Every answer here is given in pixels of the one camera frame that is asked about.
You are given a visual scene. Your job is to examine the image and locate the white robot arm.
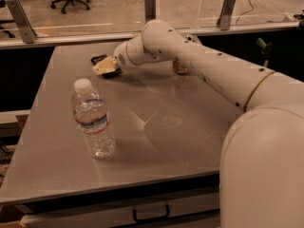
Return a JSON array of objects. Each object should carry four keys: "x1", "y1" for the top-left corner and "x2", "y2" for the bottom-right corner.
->
[{"x1": 93, "y1": 20, "x2": 304, "y2": 228}]

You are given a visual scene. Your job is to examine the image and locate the orange soda can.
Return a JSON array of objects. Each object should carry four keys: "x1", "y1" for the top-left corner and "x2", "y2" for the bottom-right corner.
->
[{"x1": 173, "y1": 59, "x2": 191, "y2": 75}]

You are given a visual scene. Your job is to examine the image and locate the clear plastic water bottle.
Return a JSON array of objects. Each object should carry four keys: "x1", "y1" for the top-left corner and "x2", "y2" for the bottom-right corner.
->
[{"x1": 71, "y1": 78, "x2": 116, "y2": 160}]

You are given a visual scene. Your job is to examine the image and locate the grey table drawer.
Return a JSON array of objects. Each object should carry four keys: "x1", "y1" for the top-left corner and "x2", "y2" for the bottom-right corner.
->
[{"x1": 20, "y1": 193, "x2": 220, "y2": 228}]

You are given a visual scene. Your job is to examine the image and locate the middle metal glass bracket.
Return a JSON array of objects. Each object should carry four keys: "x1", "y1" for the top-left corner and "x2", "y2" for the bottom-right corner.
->
[{"x1": 144, "y1": 0, "x2": 156, "y2": 22}]

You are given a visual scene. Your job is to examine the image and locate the metal glass bracket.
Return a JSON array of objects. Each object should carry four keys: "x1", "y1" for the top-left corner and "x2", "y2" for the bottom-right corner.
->
[
  {"x1": 144, "y1": 0, "x2": 156, "y2": 22},
  {"x1": 217, "y1": 0, "x2": 237, "y2": 30},
  {"x1": 6, "y1": 0, "x2": 37, "y2": 44}
]

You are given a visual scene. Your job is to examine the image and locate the left metal glass bracket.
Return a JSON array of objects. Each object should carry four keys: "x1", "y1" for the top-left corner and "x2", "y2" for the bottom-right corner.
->
[{"x1": 6, "y1": 0, "x2": 37, "y2": 44}]

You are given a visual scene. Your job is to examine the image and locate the right metal glass bracket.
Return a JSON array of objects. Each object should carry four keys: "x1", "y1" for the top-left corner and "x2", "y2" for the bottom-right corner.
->
[{"x1": 217, "y1": 0, "x2": 237, "y2": 30}]

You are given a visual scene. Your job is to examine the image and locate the black drawer handle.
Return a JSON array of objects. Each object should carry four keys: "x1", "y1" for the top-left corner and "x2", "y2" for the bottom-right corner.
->
[{"x1": 132, "y1": 204, "x2": 170, "y2": 223}]

